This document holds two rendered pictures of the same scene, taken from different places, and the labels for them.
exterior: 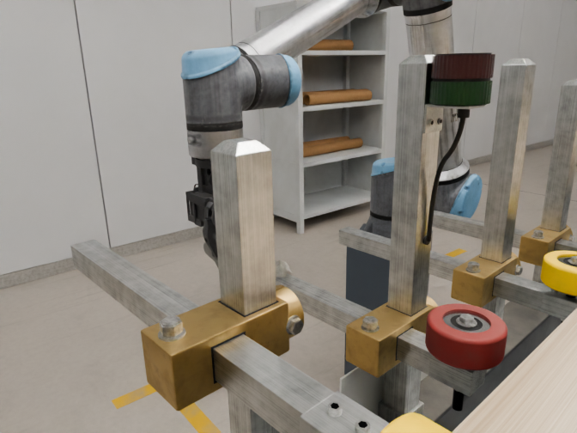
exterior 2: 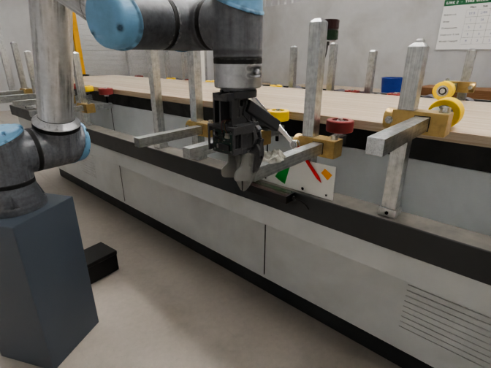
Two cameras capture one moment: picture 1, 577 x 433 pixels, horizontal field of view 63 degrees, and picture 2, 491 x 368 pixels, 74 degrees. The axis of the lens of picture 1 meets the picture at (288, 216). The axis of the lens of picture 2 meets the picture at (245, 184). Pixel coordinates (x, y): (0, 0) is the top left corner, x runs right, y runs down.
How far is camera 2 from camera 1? 1.13 m
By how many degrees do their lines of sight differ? 89
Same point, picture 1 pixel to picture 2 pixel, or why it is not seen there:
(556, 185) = (199, 97)
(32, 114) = not seen: outside the picture
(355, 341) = (337, 146)
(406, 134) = (321, 53)
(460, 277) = (264, 133)
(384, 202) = (17, 169)
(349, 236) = (197, 149)
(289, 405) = not seen: hidden behind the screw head
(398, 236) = (317, 101)
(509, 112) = not seen: hidden behind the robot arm
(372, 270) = (41, 234)
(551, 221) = (200, 116)
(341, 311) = (316, 146)
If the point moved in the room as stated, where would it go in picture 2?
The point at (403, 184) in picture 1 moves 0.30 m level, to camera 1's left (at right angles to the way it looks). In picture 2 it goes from (319, 77) to (372, 86)
